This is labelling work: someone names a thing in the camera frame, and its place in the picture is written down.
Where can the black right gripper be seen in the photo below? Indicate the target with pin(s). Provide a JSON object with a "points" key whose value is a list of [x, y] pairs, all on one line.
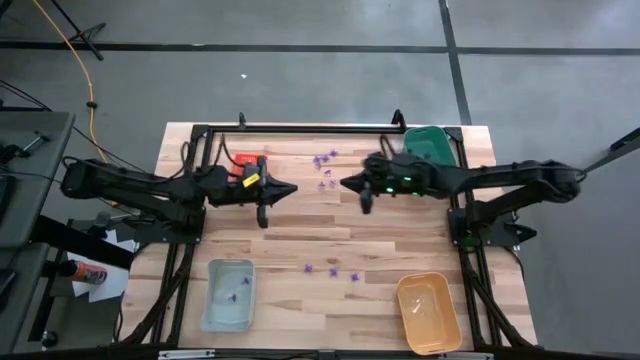
{"points": [[385, 175]]}

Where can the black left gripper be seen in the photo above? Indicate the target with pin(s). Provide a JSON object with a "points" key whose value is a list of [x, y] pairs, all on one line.
{"points": [[235, 192]]}

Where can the white plastic bone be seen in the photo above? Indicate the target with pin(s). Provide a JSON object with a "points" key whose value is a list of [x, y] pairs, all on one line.
{"points": [[416, 307]]}

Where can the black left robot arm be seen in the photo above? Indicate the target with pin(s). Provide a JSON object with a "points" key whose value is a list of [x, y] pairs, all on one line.
{"points": [[130, 182]]}

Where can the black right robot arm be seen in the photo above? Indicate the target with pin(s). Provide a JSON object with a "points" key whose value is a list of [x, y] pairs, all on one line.
{"points": [[500, 175]]}

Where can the orange slotted plastic basket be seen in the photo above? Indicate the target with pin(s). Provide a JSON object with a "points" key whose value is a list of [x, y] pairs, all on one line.
{"points": [[242, 160]]}

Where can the teal plastic bin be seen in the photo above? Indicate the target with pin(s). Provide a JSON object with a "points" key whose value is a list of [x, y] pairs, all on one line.
{"points": [[430, 142]]}

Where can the white plastic bin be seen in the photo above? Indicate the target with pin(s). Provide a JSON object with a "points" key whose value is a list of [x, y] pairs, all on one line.
{"points": [[227, 315]]}

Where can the yellow plastic bin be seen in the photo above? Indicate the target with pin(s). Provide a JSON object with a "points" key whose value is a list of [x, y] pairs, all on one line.
{"points": [[435, 330]]}

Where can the white paper sheets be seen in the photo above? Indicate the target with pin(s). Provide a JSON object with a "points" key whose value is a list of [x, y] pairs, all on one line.
{"points": [[112, 285]]}

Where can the black diagonal beam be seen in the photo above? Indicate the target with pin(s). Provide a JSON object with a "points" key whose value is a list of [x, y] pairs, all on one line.
{"points": [[85, 242], [607, 152]]}

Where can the orange spray can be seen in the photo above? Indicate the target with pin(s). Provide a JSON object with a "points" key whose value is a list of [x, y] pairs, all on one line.
{"points": [[87, 273]]}

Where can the black tripod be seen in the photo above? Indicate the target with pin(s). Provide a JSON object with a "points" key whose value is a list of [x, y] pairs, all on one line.
{"points": [[92, 47]]}

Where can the grey desk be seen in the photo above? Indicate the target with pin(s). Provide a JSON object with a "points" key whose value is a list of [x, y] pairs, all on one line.
{"points": [[35, 200]]}

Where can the black metal tool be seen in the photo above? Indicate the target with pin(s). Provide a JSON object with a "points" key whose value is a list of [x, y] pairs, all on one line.
{"points": [[39, 136]]}

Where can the black caster wheel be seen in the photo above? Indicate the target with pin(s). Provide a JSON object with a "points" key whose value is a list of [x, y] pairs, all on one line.
{"points": [[49, 339]]}

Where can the silver metal bracket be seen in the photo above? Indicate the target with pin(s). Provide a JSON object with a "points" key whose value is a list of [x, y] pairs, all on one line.
{"points": [[185, 354]]}

